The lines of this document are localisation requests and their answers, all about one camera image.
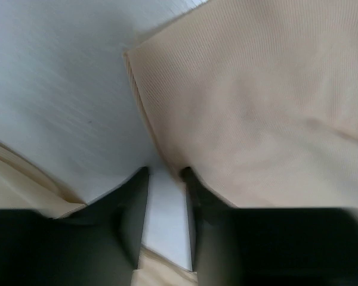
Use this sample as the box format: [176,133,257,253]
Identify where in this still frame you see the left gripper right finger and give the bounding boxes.
[180,167,358,285]

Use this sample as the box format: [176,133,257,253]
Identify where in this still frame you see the beige trousers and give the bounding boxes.
[0,1,358,285]

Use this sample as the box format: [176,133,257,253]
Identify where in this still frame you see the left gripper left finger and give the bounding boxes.
[0,167,149,285]

